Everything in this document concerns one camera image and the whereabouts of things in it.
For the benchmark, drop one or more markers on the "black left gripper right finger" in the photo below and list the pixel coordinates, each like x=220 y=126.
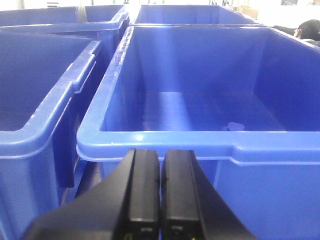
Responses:
x=191 y=208

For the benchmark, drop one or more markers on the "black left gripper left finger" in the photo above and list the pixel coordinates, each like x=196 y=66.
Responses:
x=123 y=206

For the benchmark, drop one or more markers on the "blue bottle-shaped part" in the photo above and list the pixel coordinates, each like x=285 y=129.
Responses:
x=233 y=127

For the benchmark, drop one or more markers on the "large blue bin right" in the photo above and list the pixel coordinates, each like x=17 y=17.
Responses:
x=176 y=86

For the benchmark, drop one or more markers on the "large blue bin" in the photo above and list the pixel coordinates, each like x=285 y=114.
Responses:
x=176 y=86
x=46 y=84

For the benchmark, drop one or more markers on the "large blue bin left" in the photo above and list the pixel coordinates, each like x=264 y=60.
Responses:
x=46 y=84

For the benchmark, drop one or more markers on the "blue bin rear left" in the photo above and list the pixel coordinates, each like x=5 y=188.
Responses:
x=105 y=23

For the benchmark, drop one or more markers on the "blue bin rear right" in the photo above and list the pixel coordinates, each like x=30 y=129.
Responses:
x=190 y=15

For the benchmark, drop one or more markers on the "person in background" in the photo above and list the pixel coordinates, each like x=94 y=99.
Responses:
x=308 y=31

